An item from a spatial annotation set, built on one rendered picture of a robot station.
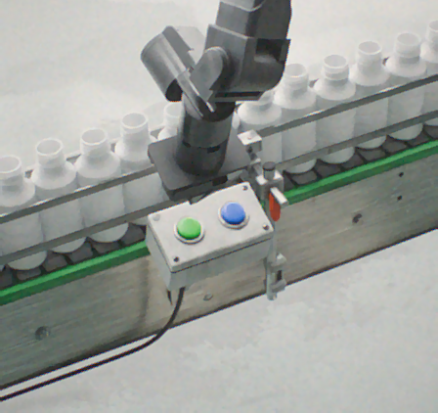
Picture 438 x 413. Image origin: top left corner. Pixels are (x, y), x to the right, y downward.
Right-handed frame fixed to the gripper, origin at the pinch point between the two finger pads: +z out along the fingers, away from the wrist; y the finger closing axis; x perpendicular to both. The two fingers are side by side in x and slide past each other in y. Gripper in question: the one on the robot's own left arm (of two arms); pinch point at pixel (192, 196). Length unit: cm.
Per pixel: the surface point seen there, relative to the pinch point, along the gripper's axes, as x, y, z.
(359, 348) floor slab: -16, -63, 132
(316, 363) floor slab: -16, -52, 132
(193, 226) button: 0.5, -0.6, 6.8
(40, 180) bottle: -15.3, 13.6, 12.1
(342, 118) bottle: -11.7, -29.9, 14.8
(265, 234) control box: 4.2, -8.9, 7.9
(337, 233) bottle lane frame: -2.9, -28.3, 32.0
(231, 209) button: 0.1, -6.0, 6.7
